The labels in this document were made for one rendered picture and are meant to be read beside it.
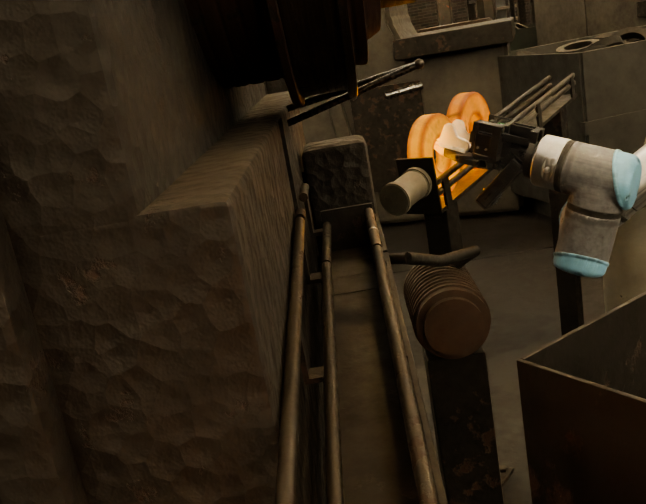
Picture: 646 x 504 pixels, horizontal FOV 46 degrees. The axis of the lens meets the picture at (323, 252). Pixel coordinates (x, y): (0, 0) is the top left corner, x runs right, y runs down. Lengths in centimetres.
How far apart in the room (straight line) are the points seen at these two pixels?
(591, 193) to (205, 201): 93
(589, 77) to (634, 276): 143
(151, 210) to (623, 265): 134
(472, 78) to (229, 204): 313
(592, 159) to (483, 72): 228
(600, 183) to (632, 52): 184
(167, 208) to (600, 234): 96
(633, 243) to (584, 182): 40
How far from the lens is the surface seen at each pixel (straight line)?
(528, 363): 54
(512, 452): 180
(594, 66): 303
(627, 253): 169
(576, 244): 133
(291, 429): 50
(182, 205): 47
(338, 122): 366
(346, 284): 93
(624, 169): 130
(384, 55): 361
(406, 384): 62
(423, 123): 141
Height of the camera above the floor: 96
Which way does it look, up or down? 16 degrees down
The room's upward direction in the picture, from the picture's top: 10 degrees counter-clockwise
